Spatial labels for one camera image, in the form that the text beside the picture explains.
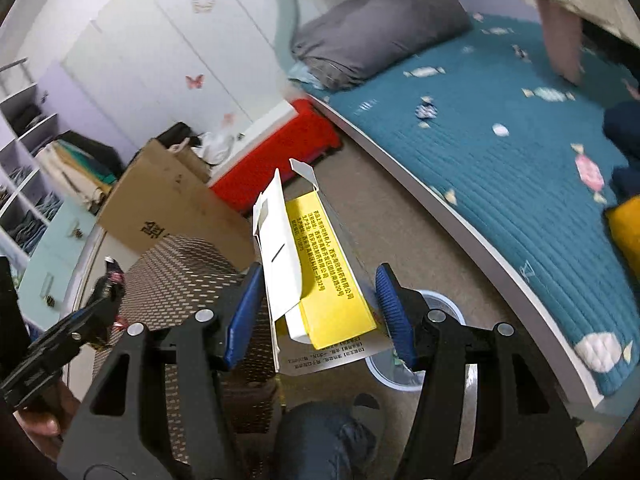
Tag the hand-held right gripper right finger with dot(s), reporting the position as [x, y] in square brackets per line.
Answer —
[395, 320]

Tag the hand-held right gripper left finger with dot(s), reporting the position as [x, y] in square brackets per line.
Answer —
[245, 310]

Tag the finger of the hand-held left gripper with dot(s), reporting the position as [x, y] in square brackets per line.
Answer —
[65, 335]

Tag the light blue plastic bin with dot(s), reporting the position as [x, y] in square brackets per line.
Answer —
[450, 307]

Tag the small red wrapper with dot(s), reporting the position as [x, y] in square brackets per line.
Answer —
[114, 276]

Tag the yellow and white carton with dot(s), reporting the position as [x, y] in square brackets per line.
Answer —
[320, 270]

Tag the person's left hand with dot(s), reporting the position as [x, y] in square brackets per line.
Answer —
[42, 420]

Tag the pale green drawer cabinet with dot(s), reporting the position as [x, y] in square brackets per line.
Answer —
[55, 250]

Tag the grey slipper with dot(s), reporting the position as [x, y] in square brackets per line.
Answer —
[367, 407]

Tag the brown cardboard box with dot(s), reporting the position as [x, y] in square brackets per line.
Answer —
[175, 200]

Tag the person's leg in jeans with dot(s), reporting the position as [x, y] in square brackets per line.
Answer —
[320, 445]

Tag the red storage box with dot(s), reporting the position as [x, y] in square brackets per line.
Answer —
[280, 155]

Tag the stack of folded clothes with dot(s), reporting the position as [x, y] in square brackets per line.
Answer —
[80, 160]

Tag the white plastic bag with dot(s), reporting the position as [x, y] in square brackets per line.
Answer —
[216, 145]

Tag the teal candy-print blanket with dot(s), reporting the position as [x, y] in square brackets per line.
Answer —
[500, 185]

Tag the white open shelf unit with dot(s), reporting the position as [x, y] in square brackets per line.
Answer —
[25, 135]

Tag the black bag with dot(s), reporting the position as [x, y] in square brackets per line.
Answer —
[172, 135]

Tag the small faded butterfly sticker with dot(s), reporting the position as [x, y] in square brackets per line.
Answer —
[228, 119]

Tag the pink butterfly sticker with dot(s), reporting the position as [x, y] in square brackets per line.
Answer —
[195, 81]

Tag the light blue cloth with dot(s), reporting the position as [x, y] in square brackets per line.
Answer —
[301, 73]

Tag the yellow cushion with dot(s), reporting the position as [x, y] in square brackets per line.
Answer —
[625, 230]

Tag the grey pillow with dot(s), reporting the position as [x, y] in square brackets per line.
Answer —
[380, 30]

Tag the white wardrobe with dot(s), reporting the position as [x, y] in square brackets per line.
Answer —
[150, 35]

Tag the pale butterfly sticker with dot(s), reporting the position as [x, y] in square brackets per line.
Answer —
[202, 6]

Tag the white bed frame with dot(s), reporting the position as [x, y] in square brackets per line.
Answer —
[450, 240]

